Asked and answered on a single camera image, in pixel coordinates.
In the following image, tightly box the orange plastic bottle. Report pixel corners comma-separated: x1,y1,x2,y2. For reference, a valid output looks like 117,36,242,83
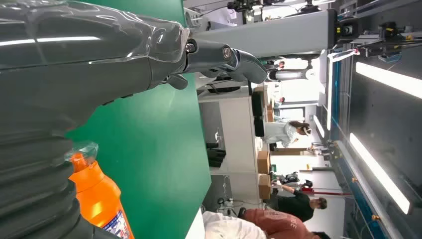
64,141,135,239

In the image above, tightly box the black monitor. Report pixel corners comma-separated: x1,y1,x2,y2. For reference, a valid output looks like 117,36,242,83
252,92,264,117
254,117,265,137

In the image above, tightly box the white desk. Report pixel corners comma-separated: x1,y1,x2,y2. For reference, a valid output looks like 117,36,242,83
184,208,206,239

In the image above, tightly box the green table mat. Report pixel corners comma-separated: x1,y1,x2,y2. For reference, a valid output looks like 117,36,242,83
66,0,212,239

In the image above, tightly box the cardboard box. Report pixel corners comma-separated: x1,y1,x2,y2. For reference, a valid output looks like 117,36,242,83
257,151,271,174
258,174,272,200

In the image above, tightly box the white cabinet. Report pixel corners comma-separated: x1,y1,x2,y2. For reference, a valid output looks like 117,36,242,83
198,87,261,204

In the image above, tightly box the long ceiling light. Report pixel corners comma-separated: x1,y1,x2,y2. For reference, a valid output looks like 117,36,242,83
348,132,414,216

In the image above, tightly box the person with headset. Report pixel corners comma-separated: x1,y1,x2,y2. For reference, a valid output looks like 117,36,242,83
263,120,312,148

